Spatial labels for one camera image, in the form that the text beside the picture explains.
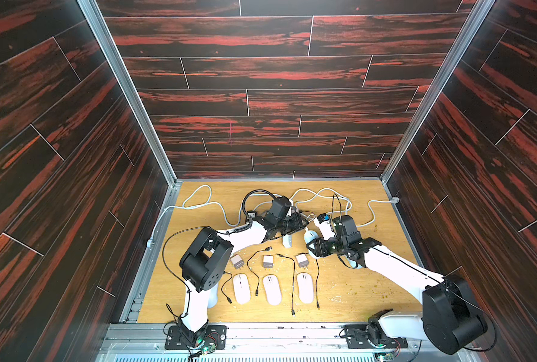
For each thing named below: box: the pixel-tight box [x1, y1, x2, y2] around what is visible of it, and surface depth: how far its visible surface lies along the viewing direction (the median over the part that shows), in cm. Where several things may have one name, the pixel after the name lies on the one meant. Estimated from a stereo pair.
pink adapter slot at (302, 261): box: [295, 253, 310, 270], surface depth 92 cm
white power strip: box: [282, 233, 294, 249], surface depth 95 cm
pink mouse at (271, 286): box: [262, 274, 282, 306], surface depth 84 cm
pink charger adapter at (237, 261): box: [230, 254, 245, 270], surface depth 90 cm
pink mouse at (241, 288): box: [232, 273, 252, 305], surface depth 85 cm
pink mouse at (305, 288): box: [297, 273, 314, 304], surface depth 84 cm
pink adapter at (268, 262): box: [262, 254, 274, 271], surface depth 91 cm
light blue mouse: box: [303, 230, 320, 245], surface depth 88 cm
